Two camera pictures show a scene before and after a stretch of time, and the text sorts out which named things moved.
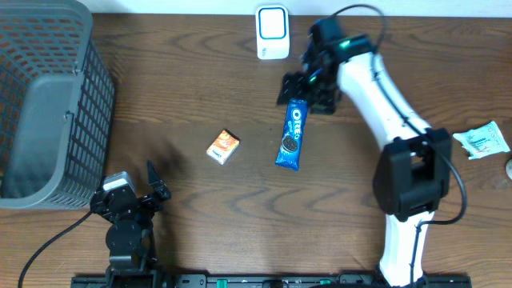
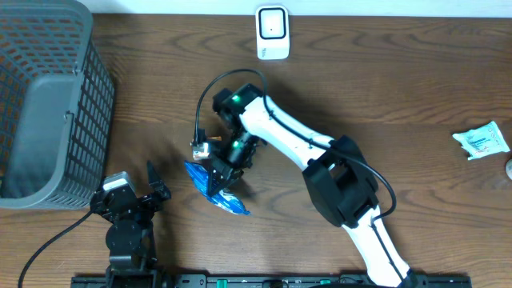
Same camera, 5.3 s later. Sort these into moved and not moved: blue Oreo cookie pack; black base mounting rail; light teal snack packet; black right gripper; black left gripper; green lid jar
Moved: black right gripper; blue Oreo cookie pack
Not moved: black base mounting rail; black left gripper; green lid jar; light teal snack packet
